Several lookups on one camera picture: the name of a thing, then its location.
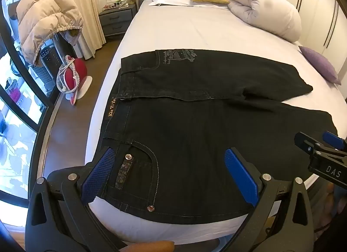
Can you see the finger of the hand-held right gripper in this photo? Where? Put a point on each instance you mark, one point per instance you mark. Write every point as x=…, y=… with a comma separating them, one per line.
x=303, y=141
x=333, y=139

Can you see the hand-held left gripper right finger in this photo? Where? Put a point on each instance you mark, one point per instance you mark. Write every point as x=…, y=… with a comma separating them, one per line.
x=241, y=176

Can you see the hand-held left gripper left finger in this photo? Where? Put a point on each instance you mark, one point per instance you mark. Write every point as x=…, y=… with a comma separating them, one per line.
x=99, y=176

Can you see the black denim pants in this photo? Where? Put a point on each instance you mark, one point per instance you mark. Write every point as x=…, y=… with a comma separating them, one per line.
x=189, y=132

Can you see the purple cushion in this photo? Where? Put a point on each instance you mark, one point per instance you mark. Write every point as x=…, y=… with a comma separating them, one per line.
x=320, y=63

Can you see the black framed window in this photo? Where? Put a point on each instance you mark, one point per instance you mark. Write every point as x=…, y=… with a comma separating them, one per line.
x=16, y=132

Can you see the red garment steamer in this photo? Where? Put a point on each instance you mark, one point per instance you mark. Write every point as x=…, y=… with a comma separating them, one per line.
x=80, y=69

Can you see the black perforated chair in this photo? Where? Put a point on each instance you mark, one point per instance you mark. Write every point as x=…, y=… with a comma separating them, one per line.
x=51, y=62

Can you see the folded white duvet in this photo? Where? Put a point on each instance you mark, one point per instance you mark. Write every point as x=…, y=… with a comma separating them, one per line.
x=265, y=11

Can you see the white wardrobe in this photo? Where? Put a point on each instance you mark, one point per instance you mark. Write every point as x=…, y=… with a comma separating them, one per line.
x=314, y=2

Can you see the bed with white sheet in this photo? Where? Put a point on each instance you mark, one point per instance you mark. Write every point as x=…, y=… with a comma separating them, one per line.
x=203, y=30

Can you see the grey nightstand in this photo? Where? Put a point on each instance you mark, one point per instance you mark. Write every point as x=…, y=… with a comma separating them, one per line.
x=116, y=21

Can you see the beige puffer jacket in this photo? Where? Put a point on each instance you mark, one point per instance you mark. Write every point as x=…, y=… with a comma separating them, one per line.
x=43, y=16

